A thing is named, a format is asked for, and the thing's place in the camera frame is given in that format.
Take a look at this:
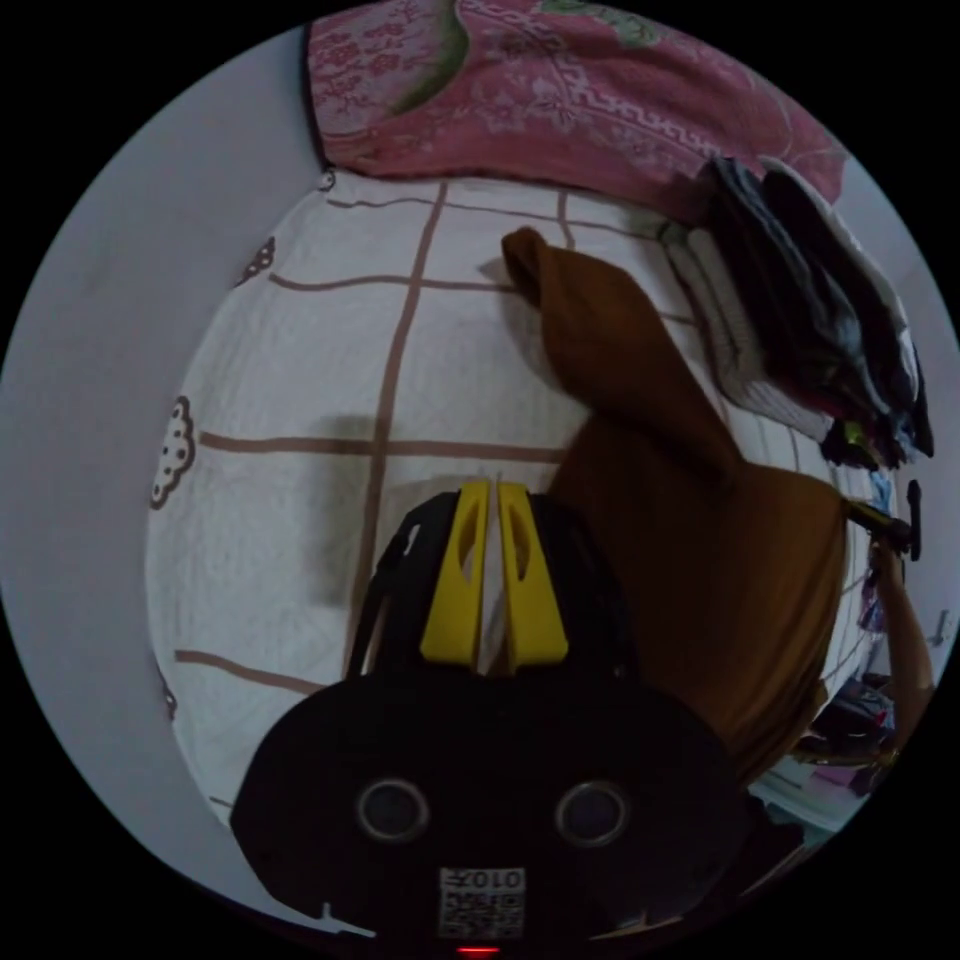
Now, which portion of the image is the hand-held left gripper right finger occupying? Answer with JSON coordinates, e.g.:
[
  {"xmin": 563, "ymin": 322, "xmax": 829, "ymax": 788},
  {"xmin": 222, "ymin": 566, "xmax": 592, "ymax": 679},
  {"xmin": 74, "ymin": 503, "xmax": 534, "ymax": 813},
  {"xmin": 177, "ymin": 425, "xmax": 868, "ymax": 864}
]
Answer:
[{"xmin": 497, "ymin": 482, "xmax": 569, "ymax": 673}]

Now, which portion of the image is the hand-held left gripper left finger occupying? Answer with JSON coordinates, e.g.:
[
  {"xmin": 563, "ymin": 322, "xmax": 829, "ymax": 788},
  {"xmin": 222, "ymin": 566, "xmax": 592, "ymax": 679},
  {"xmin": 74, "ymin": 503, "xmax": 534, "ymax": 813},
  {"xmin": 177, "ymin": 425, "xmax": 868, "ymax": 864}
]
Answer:
[{"xmin": 419, "ymin": 481, "xmax": 492, "ymax": 670}]

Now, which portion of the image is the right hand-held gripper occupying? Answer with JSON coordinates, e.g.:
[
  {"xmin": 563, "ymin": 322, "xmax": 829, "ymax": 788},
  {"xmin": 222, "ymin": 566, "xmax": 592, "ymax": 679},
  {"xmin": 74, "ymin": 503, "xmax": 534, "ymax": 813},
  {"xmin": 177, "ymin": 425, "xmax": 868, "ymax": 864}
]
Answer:
[{"xmin": 845, "ymin": 500, "xmax": 915, "ymax": 560}]

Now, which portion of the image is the brown sweater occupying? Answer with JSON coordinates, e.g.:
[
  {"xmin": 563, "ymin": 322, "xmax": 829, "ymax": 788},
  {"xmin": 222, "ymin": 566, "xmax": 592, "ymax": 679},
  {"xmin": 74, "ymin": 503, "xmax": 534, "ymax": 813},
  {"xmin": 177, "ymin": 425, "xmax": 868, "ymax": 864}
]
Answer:
[{"xmin": 500, "ymin": 227, "xmax": 851, "ymax": 790}]

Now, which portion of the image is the pink floral rolled blanket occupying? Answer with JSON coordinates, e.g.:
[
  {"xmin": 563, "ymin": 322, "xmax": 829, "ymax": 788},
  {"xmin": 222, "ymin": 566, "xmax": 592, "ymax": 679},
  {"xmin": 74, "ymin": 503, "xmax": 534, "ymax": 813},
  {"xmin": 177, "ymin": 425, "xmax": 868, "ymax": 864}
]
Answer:
[{"xmin": 305, "ymin": 0, "xmax": 850, "ymax": 220}]

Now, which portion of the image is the pile of clothes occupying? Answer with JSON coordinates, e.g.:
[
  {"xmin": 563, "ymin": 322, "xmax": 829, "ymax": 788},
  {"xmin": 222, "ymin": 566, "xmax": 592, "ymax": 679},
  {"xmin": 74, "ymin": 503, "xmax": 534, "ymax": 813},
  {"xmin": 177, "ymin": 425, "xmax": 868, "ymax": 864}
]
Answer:
[{"xmin": 658, "ymin": 155, "xmax": 937, "ymax": 468}]

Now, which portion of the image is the bed with white checked quilt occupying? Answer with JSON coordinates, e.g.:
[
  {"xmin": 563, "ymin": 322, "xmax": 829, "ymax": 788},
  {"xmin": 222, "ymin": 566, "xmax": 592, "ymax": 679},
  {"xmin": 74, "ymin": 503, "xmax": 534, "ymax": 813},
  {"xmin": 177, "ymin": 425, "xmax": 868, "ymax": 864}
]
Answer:
[{"xmin": 145, "ymin": 169, "xmax": 894, "ymax": 829}]

